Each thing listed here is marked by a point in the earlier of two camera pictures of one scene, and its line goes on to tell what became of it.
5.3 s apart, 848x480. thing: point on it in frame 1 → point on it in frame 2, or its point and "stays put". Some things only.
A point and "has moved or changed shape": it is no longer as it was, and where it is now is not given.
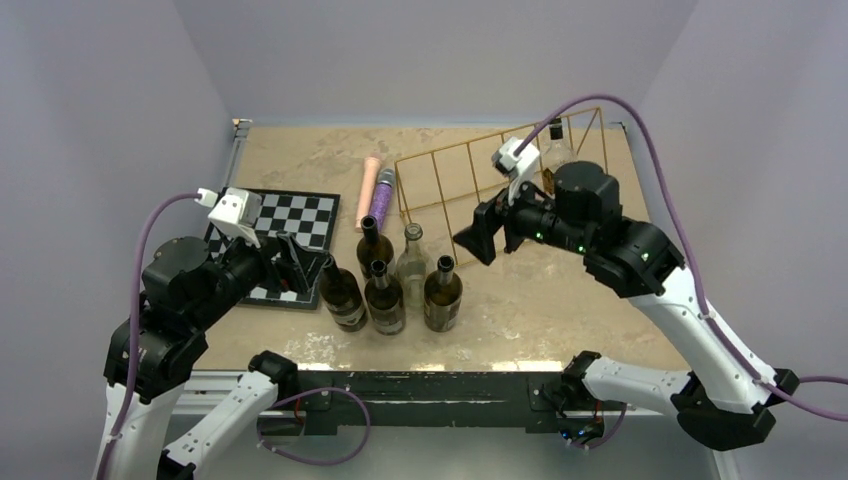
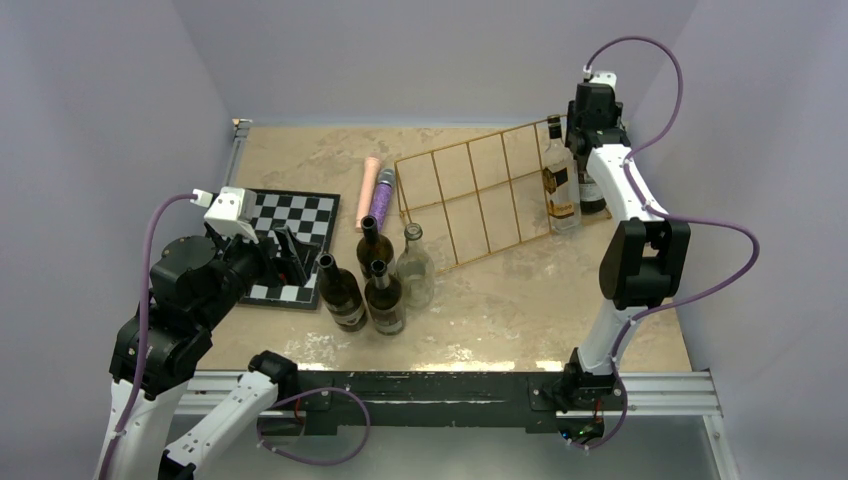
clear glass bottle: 413,262 stays put
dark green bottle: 385,301 stays put
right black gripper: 487,217 → 615,109
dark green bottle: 443,297 has moved or changed shape
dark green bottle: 373,246 stays put
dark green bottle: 341,293 stays put
